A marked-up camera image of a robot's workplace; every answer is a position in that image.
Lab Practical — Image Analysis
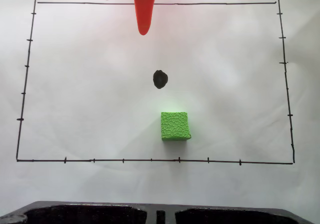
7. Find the black drawn dot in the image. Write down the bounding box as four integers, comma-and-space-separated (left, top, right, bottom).
152, 69, 169, 90

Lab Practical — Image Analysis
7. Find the green textured foam block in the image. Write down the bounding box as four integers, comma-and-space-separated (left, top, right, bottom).
160, 111, 192, 142

